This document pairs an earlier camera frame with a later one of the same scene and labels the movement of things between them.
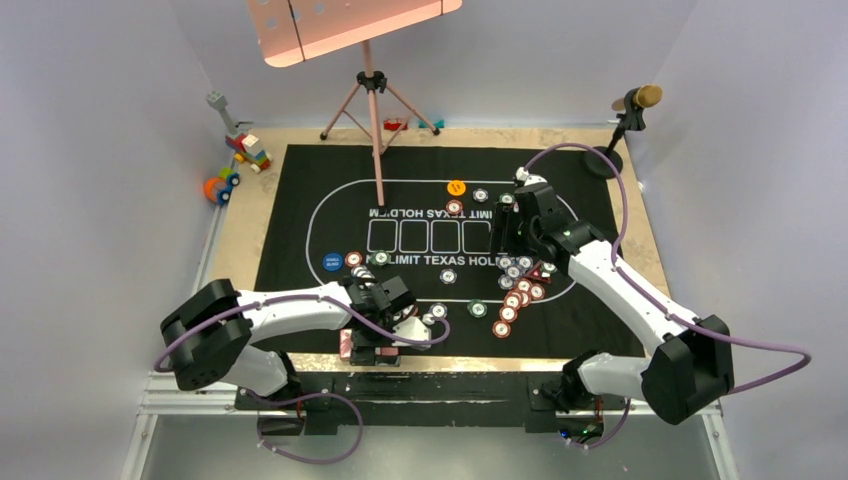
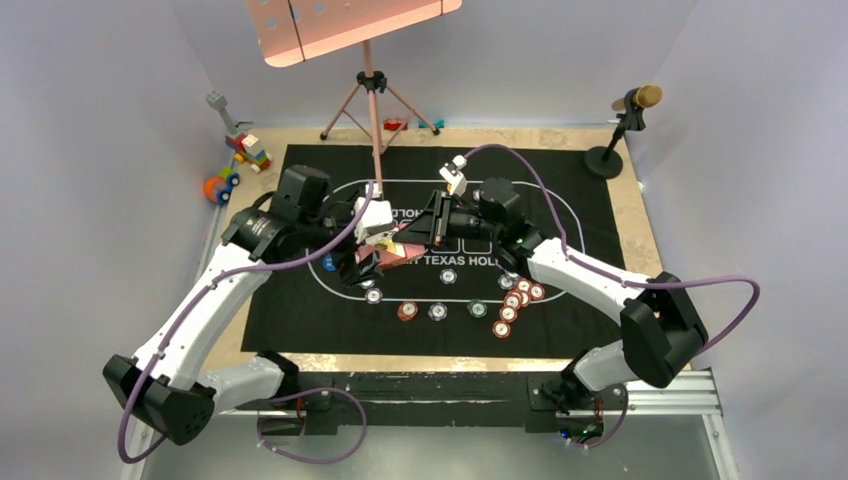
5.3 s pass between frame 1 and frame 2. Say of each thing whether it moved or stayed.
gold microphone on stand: stayed
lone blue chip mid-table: stayed
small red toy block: stayed
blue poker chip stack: stayed
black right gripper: moved
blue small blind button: stayed
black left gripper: moved
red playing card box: moved
